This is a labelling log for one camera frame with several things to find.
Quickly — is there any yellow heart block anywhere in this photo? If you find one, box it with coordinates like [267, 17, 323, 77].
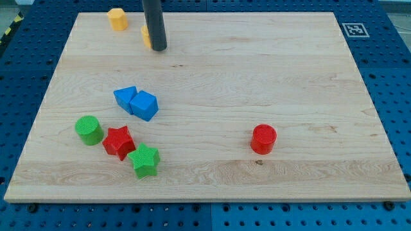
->
[141, 25, 152, 49]

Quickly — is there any yellow hexagon block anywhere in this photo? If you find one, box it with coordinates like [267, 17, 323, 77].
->
[107, 8, 128, 31]

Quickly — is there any light wooden board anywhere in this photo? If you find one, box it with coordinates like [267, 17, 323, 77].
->
[4, 12, 410, 203]

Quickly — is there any red cylinder block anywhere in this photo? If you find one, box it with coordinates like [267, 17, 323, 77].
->
[250, 124, 277, 155]

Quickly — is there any blue cube block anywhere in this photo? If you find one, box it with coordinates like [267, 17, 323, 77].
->
[130, 90, 159, 121]

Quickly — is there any green star block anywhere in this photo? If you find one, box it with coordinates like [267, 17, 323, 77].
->
[127, 142, 161, 179]

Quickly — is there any blue triangle block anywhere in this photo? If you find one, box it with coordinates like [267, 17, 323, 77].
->
[113, 86, 137, 115]

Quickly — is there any red star block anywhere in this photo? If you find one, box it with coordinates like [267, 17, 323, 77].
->
[102, 126, 136, 161]

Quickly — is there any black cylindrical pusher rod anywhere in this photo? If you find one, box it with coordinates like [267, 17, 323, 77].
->
[142, 0, 167, 51]

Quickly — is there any green cylinder block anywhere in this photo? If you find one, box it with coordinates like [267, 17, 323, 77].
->
[74, 115, 104, 146]

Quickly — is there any white fiducial marker tag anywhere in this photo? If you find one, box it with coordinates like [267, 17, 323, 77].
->
[342, 22, 369, 38]

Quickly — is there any black bolt front left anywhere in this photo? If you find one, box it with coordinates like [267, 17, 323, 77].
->
[26, 203, 38, 213]

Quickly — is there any black bolt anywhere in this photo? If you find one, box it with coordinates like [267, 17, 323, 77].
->
[383, 201, 395, 211]
[26, 203, 38, 213]

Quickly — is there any black bolt front right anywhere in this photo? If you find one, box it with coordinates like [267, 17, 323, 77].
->
[383, 201, 395, 211]

